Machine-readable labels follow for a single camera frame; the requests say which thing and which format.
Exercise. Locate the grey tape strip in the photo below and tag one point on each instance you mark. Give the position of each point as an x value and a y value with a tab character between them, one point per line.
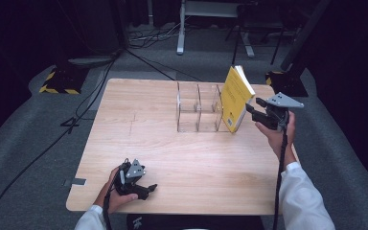
76	181

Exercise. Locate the person's left hand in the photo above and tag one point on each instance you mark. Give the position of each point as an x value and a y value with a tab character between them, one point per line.
113	199

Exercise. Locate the person's right hand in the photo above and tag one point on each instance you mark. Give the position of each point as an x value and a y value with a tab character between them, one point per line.
276	140

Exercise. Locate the black case with white logo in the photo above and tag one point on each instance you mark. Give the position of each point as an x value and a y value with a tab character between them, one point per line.
188	222

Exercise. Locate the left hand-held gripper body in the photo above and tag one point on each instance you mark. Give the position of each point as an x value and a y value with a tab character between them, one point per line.
126	182

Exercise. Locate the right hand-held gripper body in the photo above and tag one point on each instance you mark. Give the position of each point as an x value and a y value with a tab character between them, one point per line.
276	116

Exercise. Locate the white desk frame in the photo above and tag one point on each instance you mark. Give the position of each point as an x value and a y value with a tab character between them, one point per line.
181	35

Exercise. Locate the dark slanted pole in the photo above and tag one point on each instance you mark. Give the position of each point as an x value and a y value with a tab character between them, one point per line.
303	35

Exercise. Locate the clear acrylic divided organizer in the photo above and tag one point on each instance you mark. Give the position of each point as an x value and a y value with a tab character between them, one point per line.
198	118

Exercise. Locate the black stand base striped edge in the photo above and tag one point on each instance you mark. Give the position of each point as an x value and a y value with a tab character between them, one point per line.
64	80
287	83

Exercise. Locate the black chair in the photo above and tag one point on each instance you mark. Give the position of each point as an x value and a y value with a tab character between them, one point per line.
258	25

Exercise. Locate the yellow book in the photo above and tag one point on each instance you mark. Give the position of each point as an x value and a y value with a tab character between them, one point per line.
234	99

